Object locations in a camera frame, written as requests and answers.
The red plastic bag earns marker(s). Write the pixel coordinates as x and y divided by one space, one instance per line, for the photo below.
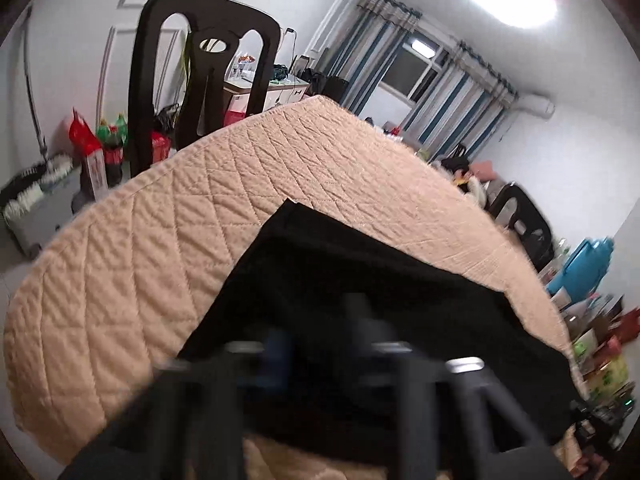
82 135

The black box appliance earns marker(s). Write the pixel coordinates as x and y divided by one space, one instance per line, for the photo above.
337 91

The red white carton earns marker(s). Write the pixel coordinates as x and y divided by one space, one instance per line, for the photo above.
94 172

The black bag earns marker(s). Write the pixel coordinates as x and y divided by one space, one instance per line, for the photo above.
314 80

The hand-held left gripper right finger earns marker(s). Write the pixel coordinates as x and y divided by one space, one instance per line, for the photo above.
400 375

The beige quilted blanket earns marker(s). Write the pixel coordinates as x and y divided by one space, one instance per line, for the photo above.
200 185

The black plastic chair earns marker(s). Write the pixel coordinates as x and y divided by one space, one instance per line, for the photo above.
150 60
535 220

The white air conditioner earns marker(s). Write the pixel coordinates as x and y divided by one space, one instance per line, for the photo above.
535 105

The cola bottle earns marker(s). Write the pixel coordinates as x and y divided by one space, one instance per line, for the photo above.
113 160

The dark blue bag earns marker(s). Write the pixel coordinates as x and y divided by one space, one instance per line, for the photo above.
280 74

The window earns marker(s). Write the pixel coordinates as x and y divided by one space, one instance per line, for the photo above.
400 70

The small red bag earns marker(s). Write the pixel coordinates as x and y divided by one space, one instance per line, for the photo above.
161 146

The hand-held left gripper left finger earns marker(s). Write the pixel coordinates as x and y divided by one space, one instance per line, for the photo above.
277 360

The blue grey striped curtain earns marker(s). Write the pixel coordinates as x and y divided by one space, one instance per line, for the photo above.
460 105
370 45

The red white snack bag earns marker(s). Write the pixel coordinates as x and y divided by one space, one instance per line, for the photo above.
245 62

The green soda bottle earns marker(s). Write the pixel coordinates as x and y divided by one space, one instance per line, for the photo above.
121 127
102 134

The green packet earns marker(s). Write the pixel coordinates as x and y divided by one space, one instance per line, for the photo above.
607 372

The black pants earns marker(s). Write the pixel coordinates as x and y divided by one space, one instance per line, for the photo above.
350 260

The white cabinet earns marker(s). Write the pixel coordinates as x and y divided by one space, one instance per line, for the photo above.
280 96

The blue water jug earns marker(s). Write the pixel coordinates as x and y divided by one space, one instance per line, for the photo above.
580 265

